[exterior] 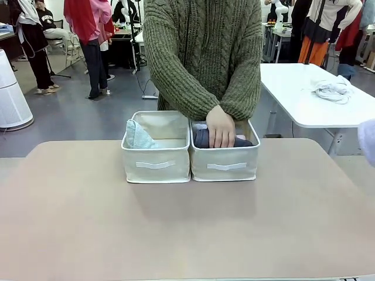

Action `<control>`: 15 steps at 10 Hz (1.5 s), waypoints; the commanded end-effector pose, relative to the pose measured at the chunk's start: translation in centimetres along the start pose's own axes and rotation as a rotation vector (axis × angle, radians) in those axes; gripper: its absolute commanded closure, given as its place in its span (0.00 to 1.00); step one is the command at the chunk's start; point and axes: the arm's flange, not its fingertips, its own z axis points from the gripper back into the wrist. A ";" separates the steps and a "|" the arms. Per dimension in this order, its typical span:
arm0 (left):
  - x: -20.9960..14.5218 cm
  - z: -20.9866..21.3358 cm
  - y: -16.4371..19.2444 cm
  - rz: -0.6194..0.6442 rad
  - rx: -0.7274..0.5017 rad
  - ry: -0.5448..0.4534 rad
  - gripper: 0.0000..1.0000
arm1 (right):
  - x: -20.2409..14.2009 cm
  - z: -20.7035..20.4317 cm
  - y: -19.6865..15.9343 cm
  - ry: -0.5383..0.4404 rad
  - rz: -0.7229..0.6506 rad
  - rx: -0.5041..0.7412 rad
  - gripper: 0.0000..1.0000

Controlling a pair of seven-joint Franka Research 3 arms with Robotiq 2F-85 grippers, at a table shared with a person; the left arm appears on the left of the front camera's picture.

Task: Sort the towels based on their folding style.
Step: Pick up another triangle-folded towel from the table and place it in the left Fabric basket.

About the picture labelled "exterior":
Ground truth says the person's torso green knit sweater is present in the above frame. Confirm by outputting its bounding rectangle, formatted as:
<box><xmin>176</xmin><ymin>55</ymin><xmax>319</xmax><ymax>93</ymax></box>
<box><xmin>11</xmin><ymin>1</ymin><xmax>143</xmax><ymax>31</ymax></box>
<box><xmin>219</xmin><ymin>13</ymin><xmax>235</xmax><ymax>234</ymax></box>
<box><xmin>142</xmin><ymin>0</ymin><xmax>264</xmax><ymax>121</ymax></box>

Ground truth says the light green towel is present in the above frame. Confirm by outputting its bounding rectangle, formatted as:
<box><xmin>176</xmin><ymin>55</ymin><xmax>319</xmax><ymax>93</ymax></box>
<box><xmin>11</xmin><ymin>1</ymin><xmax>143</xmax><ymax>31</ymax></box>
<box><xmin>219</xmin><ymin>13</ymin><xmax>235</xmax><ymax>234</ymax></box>
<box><xmin>125</xmin><ymin>119</ymin><xmax>161</xmax><ymax>149</ymax></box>

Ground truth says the seated bystander black sweatshirt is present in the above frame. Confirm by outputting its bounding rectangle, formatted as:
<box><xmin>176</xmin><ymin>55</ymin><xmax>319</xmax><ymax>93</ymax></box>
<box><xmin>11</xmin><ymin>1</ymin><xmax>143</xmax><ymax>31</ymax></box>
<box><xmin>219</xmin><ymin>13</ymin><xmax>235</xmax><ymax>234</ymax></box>
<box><xmin>34</xmin><ymin>0</ymin><xmax>77</xmax><ymax>46</ymax></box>

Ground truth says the bystander in red top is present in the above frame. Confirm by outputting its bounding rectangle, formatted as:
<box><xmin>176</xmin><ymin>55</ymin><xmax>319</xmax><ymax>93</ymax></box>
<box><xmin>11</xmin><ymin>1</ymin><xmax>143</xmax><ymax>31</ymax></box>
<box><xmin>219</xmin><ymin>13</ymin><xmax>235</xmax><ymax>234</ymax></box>
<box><xmin>63</xmin><ymin>0</ymin><xmax>114</xmax><ymax>100</ymax></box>

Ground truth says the person's right forearm green sleeve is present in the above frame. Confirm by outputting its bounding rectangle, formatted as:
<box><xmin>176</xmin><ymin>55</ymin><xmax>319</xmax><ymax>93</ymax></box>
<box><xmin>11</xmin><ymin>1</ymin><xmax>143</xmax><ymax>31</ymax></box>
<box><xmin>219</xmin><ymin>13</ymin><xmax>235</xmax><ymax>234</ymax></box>
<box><xmin>148</xmin><ymin>55</ymin><xmax>221</xmax><ymax>121</ymax></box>

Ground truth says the cream fabric storage bin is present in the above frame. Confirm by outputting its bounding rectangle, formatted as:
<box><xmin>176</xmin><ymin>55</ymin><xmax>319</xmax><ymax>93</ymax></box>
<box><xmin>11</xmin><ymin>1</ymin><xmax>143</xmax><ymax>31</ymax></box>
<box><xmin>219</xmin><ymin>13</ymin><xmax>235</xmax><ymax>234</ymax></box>
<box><xmin>189</xmin><ymin>118</ymin><xmax>261</xmax><ymax>182</ymax></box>
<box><xmin>121</xmin><ymin>110</ymin><xmax>192</xmax><ymax>184</ymax></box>

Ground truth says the white cylindrical air purifier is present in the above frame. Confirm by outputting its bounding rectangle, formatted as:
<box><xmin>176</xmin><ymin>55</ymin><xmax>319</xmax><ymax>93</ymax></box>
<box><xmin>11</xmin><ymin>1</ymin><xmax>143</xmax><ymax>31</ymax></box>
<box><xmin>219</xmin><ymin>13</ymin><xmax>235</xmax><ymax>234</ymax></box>
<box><xmin>0</xmin><ymin>48</ymin><xmax>34</xmax><ymax>129</ymax></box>

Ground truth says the person's left forearm green sleeve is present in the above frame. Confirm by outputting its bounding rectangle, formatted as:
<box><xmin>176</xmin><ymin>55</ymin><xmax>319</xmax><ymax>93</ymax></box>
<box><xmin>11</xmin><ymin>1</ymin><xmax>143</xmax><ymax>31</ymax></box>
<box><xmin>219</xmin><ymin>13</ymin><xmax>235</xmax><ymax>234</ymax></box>
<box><xmin>219</xmin><ymin>66</ymin><xmax>263</xmax><ymax>121</ymax></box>

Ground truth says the grey folding chair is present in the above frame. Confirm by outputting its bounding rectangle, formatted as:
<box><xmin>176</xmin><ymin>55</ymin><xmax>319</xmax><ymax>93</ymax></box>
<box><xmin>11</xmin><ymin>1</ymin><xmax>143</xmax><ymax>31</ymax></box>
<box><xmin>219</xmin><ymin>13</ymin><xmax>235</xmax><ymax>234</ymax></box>
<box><xmin>46</xmin><ymin>19</ymin><xmax>88</xmax><ymax>70</ymax></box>

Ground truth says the bystander in orange trousers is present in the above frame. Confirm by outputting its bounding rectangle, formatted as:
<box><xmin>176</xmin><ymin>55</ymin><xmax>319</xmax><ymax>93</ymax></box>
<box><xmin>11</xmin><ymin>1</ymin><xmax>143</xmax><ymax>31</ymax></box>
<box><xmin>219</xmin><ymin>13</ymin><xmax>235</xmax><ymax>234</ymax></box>
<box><xmin>298</xmin><ymin>0</ymin><xmax>364</xmax><ymax>67</ymax></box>

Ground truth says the person's right hand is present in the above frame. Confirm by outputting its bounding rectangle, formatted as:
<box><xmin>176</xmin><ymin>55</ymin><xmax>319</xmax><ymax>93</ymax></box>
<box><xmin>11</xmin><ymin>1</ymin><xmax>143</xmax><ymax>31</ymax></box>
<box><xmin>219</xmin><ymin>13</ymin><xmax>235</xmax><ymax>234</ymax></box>
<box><xmin>206</xmin><ymin>104</ymin><xmax>237</xmax><ymax>149</ymax></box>

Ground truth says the crumpled white cloth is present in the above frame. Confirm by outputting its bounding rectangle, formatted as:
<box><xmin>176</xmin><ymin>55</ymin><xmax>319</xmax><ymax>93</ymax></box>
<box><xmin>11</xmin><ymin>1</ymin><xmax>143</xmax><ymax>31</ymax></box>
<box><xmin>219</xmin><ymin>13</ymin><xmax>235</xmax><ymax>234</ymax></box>
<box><xmin>310</xmin><ymin>74</ymin><xmax>355</xmax><ymax>105</ymax></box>

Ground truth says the dark grey towel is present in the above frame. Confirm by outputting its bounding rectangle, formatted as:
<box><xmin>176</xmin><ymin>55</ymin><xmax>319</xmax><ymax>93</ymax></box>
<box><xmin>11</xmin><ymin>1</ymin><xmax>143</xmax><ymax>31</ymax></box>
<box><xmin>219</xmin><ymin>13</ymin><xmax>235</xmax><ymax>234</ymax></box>
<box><xmin>193</xmin><ymin>128</ymin><xmax>254</xmax><ymax>149</ymax></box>

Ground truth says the bystander in dark clothes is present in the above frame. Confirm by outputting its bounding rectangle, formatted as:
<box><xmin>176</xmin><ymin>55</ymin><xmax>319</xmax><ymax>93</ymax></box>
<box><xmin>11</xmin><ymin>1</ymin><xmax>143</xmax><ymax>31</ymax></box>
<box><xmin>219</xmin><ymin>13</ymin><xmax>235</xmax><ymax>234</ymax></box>
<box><xmin>8</xmin><ymin>0</ymin><xmax>60</xmax><ymax>96</ymax></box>

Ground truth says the white table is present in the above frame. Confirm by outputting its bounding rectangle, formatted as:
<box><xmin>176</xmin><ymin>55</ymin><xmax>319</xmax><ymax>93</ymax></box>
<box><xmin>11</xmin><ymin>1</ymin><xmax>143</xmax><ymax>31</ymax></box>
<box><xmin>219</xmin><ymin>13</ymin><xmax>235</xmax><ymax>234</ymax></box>
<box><xmin>259</xmin><ymin>63</ymin><xmax>375</xmax><ymax>156</ymax></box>

